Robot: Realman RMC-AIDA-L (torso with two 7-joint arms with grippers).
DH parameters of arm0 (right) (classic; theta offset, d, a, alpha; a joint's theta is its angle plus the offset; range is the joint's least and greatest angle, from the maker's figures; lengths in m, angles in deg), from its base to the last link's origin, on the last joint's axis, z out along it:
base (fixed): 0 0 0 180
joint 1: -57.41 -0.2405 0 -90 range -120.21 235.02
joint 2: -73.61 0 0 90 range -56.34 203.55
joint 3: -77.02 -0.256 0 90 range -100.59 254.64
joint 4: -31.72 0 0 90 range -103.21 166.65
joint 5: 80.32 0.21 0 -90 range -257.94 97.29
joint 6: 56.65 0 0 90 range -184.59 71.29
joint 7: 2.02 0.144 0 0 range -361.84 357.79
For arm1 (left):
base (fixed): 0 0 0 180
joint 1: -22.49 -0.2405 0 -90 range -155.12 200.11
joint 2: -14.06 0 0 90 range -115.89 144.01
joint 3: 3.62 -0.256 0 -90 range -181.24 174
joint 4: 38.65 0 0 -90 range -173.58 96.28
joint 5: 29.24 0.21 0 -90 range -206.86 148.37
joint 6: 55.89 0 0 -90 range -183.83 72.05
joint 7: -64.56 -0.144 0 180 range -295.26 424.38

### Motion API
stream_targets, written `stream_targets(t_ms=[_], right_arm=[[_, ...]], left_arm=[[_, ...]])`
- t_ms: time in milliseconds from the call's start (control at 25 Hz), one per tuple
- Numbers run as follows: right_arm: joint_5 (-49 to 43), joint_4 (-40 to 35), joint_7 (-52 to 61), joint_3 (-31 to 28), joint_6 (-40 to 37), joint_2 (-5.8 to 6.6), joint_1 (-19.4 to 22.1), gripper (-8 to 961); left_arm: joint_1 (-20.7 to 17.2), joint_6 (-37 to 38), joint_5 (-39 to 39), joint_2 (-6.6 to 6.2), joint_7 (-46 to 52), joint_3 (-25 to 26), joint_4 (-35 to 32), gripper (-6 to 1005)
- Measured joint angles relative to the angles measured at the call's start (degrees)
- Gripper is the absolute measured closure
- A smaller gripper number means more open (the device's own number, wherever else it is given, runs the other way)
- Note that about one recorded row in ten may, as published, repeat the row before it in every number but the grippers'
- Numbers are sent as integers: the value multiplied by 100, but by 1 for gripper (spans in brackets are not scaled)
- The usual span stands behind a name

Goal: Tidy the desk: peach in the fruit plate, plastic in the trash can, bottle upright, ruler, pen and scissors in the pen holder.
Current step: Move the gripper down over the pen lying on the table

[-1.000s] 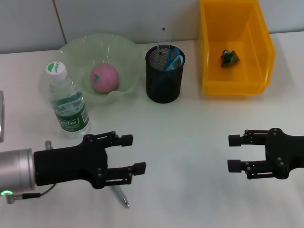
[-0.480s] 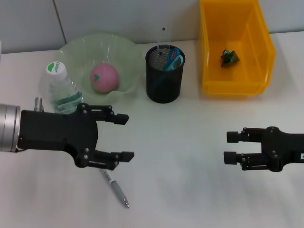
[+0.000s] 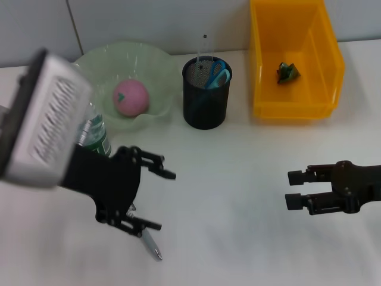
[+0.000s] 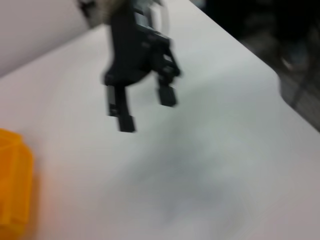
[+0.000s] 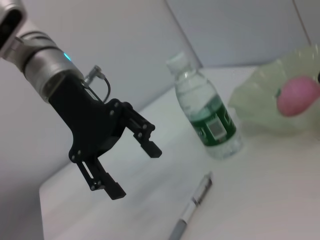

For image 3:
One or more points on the grey clear ballpoint pen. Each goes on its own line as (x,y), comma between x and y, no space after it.
(151,242)

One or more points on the pale green glass fruit bowl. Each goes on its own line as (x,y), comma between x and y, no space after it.
(140,59)

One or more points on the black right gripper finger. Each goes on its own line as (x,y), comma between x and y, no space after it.
(293,202)
(296,177)

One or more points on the transparent plastic ruler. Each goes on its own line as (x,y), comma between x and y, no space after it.
(203,50)

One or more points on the clear green-label water bottle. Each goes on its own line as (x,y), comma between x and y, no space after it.
(95,134)

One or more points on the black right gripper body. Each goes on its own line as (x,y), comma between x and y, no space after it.
(360,184)

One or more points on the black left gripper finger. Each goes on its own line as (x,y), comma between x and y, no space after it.
(140,224)
(156,165)

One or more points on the blue scissors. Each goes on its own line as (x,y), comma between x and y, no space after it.
(220,71)

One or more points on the pink peach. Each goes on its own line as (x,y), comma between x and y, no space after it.
(131,98)

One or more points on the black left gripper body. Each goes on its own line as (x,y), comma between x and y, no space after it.
(113,181)

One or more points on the black mesh pen holder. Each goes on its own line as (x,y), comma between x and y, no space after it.
(205,113)

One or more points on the green plastic wrapper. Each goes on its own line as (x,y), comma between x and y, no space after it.
(287,74)

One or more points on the yellow plastic bin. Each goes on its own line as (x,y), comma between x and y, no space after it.
(297,98)

